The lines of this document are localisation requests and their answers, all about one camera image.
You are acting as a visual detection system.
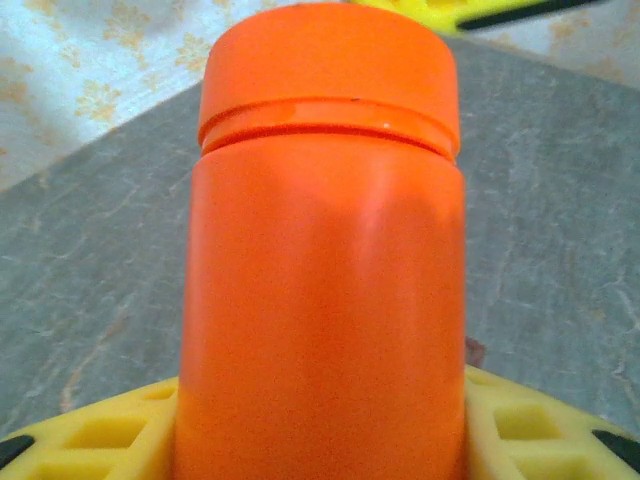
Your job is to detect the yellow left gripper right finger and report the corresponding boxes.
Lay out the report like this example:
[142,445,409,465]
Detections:
[462,367,640,480]

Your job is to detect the orange bottle cap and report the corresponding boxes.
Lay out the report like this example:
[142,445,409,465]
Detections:
[198,2,461,146]

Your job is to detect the white orange patterned curtain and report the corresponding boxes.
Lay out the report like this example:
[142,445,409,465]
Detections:
[0,0,640,194]

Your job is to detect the orange pill bottle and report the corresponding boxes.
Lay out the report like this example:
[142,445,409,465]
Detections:
[172,97,470,480]

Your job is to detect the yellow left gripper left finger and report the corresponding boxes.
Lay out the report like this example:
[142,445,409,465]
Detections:
[0,377,181,480]

